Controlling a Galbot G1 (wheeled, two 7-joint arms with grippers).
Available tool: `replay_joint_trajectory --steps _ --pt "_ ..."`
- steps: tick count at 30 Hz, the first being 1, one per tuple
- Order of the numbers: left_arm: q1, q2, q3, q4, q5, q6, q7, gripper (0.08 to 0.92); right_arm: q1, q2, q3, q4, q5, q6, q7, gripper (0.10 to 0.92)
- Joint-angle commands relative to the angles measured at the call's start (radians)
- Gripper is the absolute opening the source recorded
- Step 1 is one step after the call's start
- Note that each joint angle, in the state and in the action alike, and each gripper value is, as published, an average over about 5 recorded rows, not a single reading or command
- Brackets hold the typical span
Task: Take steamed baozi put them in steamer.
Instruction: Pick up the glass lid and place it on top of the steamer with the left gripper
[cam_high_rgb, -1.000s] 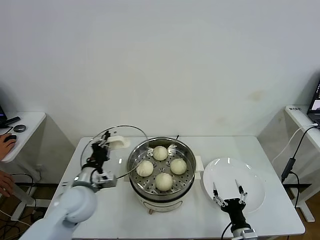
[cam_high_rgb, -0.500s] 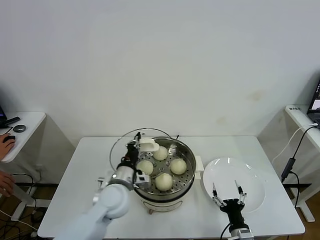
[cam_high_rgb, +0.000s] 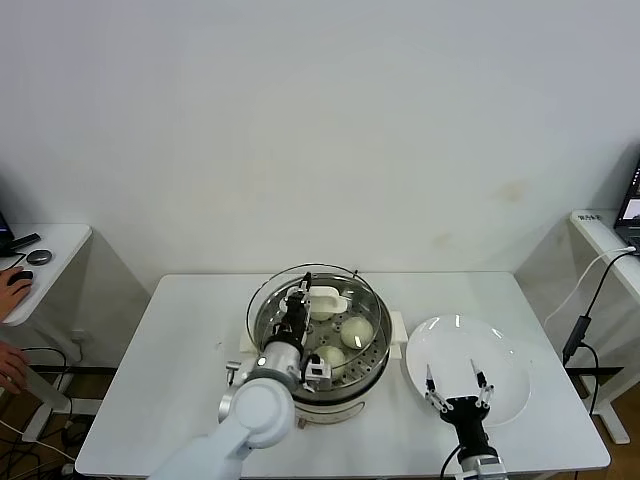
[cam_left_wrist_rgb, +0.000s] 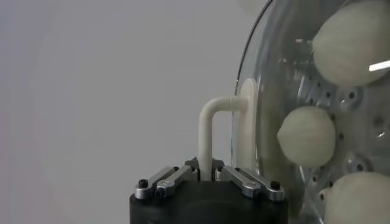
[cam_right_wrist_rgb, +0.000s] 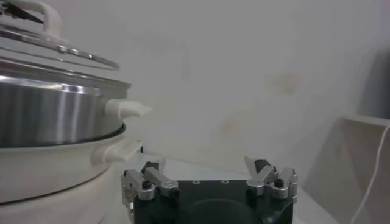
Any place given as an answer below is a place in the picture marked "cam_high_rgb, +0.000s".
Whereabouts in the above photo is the laptop with purple screen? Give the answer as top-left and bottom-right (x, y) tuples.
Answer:
(0, 175), (21, 257)

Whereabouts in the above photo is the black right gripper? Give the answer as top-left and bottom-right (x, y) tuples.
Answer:
(423, 358), (496, 451)

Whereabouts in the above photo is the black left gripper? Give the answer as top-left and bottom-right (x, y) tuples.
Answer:
(279, 271), (315, 345)

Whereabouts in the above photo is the perforated stainless steel steamer basket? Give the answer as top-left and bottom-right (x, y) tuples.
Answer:
(254, 273), (395, 392)

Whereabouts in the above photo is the stainless steel steamer pot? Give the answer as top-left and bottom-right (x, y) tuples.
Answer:
(238, 309), (409, 430)

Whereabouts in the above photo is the black laptop with grey keyboard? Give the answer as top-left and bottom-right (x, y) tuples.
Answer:
(613, 144), (640, 246)

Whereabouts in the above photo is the white rounded side table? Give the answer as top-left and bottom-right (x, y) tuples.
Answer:
(0, 223), (152, 444)

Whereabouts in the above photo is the glass lid with cream handle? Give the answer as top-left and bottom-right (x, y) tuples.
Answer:
(246, 263), (380, 354)

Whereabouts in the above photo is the black floor cable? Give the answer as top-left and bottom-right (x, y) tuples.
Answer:
(9, 347), (74, 419)

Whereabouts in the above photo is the person left hand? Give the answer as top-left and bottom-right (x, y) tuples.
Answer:
(0, 344), (30, 394)

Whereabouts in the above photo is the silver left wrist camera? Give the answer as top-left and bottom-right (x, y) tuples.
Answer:
(301, 353), (334, 394)

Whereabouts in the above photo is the white round plate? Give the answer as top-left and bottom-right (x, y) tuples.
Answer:
(405, 314), (532, 428)

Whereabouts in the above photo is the white cable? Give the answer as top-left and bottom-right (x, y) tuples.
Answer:
(543, 245), (639, 329)

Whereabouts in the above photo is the person right hand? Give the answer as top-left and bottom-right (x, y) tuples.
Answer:
(0, 267), (34, 324)

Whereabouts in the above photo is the white side table with label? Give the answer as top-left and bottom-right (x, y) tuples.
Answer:
(514, 209), (640, 446)

